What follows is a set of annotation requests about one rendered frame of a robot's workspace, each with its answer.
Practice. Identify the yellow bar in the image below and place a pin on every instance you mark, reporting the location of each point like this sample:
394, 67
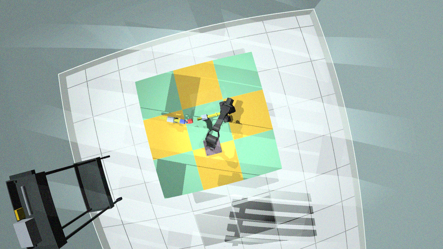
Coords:
205, 116

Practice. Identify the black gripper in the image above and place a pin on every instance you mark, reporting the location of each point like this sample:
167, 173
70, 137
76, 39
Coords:
227, 118

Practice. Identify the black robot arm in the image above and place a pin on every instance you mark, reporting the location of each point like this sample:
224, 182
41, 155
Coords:
226, 108

